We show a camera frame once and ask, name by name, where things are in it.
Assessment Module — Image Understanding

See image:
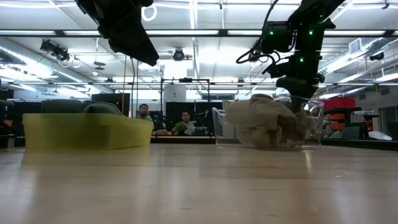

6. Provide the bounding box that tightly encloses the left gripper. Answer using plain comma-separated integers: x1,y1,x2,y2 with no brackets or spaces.
74,0,160,67

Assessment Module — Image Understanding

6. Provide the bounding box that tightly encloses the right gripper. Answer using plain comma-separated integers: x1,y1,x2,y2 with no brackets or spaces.
275,73,326,114

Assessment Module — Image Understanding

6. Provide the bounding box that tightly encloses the dark green cap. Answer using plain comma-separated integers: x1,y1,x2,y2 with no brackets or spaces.
41,99,85,114
83,101,123,116

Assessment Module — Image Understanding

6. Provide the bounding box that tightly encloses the rack cart with parts bins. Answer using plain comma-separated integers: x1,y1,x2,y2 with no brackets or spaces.
322,96,381,141

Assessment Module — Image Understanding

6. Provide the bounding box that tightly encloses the large black screen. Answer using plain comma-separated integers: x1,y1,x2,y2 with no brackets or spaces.
91,93,131,116

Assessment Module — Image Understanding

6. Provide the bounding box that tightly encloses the white box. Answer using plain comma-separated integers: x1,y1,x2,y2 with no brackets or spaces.
164,84,187,103

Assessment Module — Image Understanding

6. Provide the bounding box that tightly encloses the person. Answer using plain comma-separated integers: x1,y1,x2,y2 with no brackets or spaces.
172,109,197,135
136,103,154,122

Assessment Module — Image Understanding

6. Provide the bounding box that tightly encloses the black ceiling projector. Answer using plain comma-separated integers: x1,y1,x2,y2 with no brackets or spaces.
39,39,71,62

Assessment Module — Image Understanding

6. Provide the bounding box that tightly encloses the clear plastic bin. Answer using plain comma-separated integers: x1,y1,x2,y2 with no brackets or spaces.
211,95,325,151

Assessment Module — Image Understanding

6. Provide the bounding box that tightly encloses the white bag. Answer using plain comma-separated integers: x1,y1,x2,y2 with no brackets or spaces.
368,130,393,141

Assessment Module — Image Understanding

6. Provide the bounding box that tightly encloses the small green plant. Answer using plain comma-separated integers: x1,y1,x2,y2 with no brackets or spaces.
174,121,188,135

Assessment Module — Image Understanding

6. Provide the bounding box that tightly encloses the yellow plastic bin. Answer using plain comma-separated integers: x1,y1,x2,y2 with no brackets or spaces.
22,112,154,151

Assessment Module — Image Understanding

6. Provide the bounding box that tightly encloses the white ring light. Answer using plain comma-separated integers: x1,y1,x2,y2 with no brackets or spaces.
141,4,159,22

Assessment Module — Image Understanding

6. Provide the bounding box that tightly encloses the round black ceiling camera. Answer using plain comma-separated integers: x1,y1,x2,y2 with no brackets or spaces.
172,48,186,62

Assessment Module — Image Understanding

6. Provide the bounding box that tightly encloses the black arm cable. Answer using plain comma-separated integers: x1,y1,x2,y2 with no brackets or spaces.
235,0,280,65

